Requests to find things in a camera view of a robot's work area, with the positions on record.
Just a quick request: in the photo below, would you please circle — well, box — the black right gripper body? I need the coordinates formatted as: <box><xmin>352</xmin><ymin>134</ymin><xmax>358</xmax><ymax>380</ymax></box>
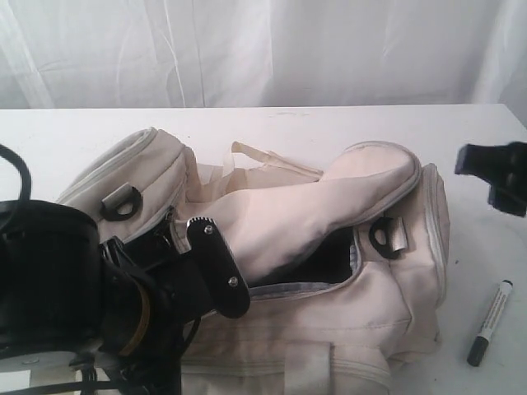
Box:
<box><xmin>508</xmin><ymin>142</ymin><xmax>526</xmax><ymax>189</ymax></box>

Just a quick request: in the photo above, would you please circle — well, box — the cream fabric duffel bag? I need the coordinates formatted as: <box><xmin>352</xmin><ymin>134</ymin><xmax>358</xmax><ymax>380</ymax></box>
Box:
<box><xmin>59</xmin><ymin>128</ymin><xmax>450</xmax><ymax>394</ymax></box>

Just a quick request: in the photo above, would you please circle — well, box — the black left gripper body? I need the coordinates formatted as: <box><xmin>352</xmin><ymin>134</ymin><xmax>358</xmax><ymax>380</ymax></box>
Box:
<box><xmin>98</xmin><ymin>238</ymin><xmax>200</xmax><ymax>394</ymax></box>

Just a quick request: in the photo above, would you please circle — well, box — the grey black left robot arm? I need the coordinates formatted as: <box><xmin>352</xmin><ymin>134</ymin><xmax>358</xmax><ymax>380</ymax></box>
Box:
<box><xmin>1</xmin><ymin>201</ymin><xmax>212</xmax><ymax>394</ymax></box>

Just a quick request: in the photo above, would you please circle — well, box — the white marker black cap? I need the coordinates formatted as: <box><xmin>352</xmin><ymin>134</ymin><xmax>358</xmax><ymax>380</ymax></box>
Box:
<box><xmin>466</xmin><ymin>280</ymin><xmax>513</xmax><ymax>367</ymax></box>

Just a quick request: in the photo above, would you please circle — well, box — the white backdrop curtain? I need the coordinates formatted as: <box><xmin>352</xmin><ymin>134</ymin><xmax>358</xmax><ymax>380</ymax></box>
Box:
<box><xmin>1</xmin><ymin>1</ymin><xmax>526</xmax><ymax>115</ymax></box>

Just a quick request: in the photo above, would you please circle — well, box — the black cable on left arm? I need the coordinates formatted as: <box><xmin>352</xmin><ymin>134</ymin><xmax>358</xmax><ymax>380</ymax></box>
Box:
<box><xmin>0</xmin><ymin>143</ymin><xmax>34</xmax><ymax>231</ymax></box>

